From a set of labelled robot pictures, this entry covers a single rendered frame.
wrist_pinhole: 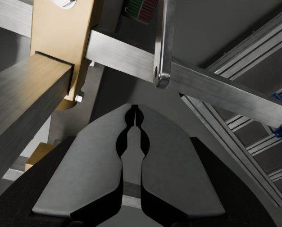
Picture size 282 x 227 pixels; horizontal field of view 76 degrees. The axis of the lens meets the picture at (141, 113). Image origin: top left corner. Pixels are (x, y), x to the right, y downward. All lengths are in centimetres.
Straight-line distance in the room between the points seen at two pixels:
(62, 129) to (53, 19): 28
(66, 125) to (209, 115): 75
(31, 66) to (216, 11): 99
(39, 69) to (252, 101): 23
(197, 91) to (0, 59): 43
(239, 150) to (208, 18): 75
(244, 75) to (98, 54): 85
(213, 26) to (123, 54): 92
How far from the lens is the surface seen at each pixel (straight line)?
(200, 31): 107
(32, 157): 34
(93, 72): 35
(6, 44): 49
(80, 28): 19
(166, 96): 115
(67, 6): 19
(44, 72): 18
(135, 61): 20
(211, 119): 103
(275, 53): 102
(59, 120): 42
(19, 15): 22
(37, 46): 21
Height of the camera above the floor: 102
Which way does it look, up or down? 58 degrees down
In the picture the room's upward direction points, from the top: 180 degrees clockwise
